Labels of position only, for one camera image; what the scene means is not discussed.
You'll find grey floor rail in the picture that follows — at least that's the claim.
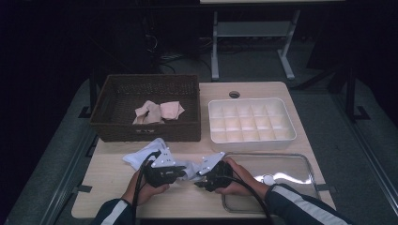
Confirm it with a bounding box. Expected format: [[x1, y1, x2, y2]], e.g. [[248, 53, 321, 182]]
[[331, 93, 398, 217], [40, 129, 99, 225]]

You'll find person's right hand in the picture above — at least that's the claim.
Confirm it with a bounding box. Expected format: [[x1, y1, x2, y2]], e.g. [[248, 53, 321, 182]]
[[222, 157, 271, 200]]

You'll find brown woven basket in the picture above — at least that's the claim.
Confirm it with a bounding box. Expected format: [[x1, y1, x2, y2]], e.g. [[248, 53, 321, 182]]
[[89, 73, 202, 143]]

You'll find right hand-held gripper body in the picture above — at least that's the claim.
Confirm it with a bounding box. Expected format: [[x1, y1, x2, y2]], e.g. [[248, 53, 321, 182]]
[[197, 152, 235, 193]]

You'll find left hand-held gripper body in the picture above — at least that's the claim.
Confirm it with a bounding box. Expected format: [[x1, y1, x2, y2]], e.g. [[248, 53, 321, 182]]
[[142, 148, 177, 188]]

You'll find white sock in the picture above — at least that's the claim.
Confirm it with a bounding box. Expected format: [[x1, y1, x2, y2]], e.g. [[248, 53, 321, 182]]
[[121, 137, 207, 182]]

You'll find clear lid with white knob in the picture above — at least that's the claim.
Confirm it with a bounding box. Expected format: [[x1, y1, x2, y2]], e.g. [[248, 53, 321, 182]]
[[221, 152, 321, 215]]

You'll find hand-held gripper cable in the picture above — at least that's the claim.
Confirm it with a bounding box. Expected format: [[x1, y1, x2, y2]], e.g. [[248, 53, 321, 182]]
[[130, 149, 162, 225], [215, 175, 274, 225]]

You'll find black metal stand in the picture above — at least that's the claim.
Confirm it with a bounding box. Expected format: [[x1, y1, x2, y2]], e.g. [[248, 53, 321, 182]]
[[78, 69, 99, 119], [344, 65, 371, 124]]

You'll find grey tape strip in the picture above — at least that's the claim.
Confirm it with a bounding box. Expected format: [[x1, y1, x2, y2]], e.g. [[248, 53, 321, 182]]
[[315, 184, 337, 193], [72, 185, 93, 194]]

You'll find bundle of floor cables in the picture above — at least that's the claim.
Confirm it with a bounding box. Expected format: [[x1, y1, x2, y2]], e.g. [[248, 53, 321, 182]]
[[142, 34, 214, 76]]

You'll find right hand-held gripper cable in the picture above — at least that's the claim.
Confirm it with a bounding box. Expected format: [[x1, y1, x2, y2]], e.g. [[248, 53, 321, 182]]
[[215, 175, 274, 225]]

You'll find white divided organizer box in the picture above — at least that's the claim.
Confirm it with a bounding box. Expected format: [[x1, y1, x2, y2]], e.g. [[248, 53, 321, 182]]
[[207, 97, 298, 154]]

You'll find left hand-held gripper cable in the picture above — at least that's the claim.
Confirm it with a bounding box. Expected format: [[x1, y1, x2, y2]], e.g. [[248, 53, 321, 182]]
[[130, 149, 162, 225]]

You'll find black slanted stand leg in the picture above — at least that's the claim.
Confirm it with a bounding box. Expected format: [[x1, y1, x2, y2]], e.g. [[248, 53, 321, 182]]
[[290, 64, 346, 92]]

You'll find white metal frame desk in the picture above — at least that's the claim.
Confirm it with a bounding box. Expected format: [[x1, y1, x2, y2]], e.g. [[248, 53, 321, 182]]
[[199, 0, 345, 83]]

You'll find person's left hand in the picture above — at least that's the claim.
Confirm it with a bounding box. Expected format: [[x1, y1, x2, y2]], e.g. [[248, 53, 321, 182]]
[[121, 170, 172, 207]]

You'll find tan sock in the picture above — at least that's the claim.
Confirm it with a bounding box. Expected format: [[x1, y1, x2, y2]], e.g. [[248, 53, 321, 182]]
[[133, 100, 163, 126]]

